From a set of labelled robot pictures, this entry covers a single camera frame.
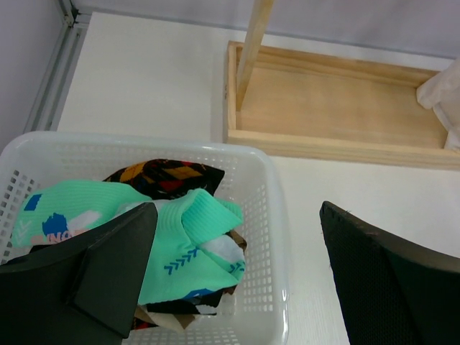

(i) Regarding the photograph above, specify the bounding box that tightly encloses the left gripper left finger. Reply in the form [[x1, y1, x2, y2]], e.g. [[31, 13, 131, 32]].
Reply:
[[1, 203, 157, 344]]

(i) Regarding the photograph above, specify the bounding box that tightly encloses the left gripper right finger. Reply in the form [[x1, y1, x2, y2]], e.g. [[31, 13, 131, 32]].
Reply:
[[319, 201, 459, 344]]

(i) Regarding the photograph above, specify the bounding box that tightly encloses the mint green sock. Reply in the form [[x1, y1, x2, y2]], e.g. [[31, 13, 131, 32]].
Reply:
[[11, 180, 152, 247], [138, 189, 246, 305]]

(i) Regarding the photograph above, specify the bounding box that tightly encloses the brown tan striped sock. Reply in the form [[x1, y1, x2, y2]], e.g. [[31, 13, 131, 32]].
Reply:
[[132, 306, 196, 332]]

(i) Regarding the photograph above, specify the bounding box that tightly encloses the black blue sock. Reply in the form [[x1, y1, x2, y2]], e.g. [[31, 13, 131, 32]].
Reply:
[[145, 286, 236, 316]]

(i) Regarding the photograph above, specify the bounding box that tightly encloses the brown tan argyle sock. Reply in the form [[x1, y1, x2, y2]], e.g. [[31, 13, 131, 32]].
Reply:
[[226, 229, 248, 252]]

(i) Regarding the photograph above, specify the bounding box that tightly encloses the white plastic basket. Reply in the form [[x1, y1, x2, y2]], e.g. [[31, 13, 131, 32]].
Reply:
[[1, 132, 288, 344]]

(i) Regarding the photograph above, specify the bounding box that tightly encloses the black red yellow argyle sock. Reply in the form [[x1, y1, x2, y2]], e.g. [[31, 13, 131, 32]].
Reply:
[[105, 159, 225, 200]]

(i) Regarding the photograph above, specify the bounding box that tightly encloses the white hanging cloth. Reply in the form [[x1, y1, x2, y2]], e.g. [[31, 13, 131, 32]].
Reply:
[[416, 58, 459, 150]]

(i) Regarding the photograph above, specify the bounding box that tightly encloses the wooden clothes rack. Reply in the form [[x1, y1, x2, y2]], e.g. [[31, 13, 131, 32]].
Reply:
[[225, 1, 459, 170]]

